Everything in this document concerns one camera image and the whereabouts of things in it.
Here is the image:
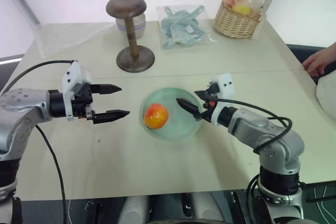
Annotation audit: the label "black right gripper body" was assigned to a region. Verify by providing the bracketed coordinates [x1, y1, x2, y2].
[201, 81, 221, 124]

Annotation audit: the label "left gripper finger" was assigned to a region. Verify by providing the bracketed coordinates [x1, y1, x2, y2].
[92, 109, 131, 125]
[90, 83, 122, 96]

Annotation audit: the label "person's bare hand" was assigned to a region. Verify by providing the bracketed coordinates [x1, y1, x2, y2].
[301, 41, 336, 78]

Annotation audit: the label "grey rounded shape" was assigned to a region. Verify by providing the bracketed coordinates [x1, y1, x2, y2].
[117, 195, 148, 224]
[193, 191, 224, 224]

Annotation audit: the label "light blue rope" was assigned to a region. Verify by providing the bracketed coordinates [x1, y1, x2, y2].
[160, 6, 208, 49]

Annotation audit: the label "white jar with purple band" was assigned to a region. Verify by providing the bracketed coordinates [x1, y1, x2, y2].
[114, 12, 147, 39]

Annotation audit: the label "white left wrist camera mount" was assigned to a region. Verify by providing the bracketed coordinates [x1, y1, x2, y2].
[61, 60, 92, 122]

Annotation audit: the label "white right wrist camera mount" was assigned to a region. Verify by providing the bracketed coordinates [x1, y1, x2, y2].
[209, 72, 235, 125]

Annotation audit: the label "white garment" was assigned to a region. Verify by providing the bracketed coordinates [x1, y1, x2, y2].
[314, 70, 336, 120]

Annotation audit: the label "woven wicker basket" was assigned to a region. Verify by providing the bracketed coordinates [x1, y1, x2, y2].
[213, 0, 262, 39]

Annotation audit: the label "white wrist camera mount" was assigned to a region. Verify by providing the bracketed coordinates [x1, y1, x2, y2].
[209, 72, 235, 125]
[61, 60, 92, 122]

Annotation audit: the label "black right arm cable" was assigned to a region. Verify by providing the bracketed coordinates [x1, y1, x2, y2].
[214, 98, 293, 154]

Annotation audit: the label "clear plastic bag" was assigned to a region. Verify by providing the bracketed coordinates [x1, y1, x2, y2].
[155, 4, 217, 51]

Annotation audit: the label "pale green glass plate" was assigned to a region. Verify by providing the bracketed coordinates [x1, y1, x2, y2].
[139, 87, 205, 142]

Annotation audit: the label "red yellow apple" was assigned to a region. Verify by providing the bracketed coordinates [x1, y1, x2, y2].
[143, 102, 170, 130]

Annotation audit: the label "brown wooden mushroom stand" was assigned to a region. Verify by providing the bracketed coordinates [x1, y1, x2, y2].
[105, 0, 156, 73]

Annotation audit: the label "clear plastic sheet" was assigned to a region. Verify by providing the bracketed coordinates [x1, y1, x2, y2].
[38, 22, 117, 57]

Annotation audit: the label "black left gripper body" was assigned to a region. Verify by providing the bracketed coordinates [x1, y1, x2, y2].
[71, 82, 96, 125]

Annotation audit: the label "dark green mat white lines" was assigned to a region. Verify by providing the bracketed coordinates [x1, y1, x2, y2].
[299, 181, 336, 224]

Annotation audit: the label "yellow fruit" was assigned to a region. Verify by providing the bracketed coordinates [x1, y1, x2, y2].
[232, 3, 253, 15]

